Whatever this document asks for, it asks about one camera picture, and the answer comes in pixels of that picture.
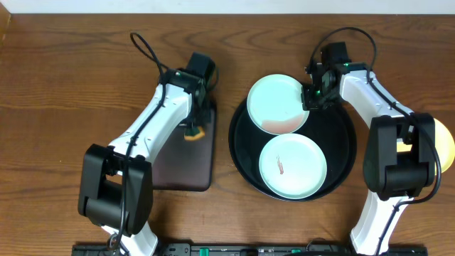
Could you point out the dark rectangular sponge tray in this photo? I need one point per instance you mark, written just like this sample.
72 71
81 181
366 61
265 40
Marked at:
186 165

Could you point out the orange green scrub sponge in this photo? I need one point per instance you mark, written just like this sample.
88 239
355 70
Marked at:
194 133

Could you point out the mint plate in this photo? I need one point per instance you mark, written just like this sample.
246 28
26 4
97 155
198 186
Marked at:
293 166
275 106

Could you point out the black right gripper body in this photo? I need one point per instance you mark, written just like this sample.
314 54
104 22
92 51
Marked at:
316 97

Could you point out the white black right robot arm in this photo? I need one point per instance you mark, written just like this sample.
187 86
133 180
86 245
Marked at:
401 165

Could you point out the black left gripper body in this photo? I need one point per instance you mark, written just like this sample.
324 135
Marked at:
199 116

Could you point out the yellow plate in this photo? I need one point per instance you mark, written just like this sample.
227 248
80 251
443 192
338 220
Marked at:
443 142

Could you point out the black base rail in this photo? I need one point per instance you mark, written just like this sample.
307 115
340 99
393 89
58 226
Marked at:
184 249

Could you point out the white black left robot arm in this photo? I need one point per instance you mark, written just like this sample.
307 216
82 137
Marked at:
116 182

